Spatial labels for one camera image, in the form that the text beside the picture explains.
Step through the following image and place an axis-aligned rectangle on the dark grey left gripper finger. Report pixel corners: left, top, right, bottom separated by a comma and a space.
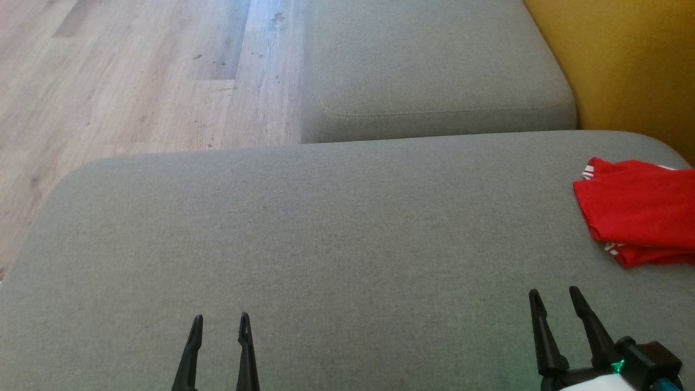
236, 312, 260, 391
172, 315, 204, 391

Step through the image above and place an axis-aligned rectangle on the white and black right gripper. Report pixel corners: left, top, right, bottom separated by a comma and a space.
528, 286, 636, 391

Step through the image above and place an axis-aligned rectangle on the red and white basketball jersey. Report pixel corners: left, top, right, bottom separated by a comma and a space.
573, 157, 695, 248

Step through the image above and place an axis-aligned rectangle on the yellow sofa backrest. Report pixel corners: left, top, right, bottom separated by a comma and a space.
523, 0, 695, 166

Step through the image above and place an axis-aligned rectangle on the small grey sofa cushion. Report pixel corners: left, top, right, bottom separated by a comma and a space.
300, 0, 577, 144

